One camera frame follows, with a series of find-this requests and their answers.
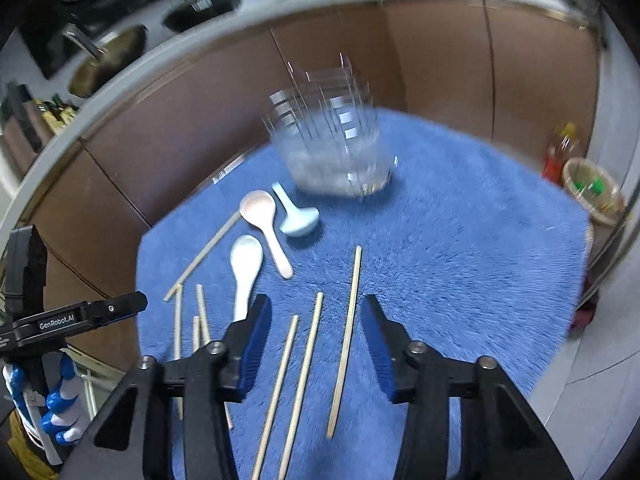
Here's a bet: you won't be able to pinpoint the long diagonal wooden chopstick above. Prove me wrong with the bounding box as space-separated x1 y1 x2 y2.
163 210 240 301

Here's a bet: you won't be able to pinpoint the white ceramic spoon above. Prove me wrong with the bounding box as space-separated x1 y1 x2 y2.
230 235 264 322

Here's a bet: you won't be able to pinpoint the pink ceramic spoon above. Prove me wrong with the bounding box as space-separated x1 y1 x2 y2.
239 190 294 280

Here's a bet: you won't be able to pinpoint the light blue ceramic spoon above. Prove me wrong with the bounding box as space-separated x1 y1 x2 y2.
271 182 320 237

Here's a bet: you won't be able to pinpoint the wooden chopstick angled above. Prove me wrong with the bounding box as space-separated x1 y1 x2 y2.
195 284 233 430

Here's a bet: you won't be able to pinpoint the wooden chopstick short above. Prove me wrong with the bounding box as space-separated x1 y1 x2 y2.
192 315 201 353

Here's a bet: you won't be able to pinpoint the left blue white gloved hand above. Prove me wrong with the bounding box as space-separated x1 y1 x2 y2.
2 352 90 467

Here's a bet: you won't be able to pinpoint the yellow jacket sleeve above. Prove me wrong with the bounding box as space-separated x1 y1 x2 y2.
8 410 58 480

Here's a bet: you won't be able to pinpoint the blue fluffy towel mat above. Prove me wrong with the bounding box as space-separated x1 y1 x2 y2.
135 106 592 480

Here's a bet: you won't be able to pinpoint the knife block with knives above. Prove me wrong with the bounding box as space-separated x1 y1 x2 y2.
1 81 54 178

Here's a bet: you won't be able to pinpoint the oil bottles on counter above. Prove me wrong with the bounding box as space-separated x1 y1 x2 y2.
40 93 78 133

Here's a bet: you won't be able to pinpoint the beige waste bin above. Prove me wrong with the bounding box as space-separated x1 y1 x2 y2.
561 157 627 228

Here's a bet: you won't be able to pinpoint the cooking oil bottle on floor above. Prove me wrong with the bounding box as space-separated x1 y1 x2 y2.
541 122 579 185

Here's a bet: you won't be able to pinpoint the clear utensil holder jar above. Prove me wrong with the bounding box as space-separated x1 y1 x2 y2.
262 54 395 197

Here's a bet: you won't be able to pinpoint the brass coloured wok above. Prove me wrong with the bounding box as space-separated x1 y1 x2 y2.
62 24 148 99

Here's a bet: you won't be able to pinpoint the black wok with lid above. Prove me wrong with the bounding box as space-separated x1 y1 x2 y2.
163 0 243 34

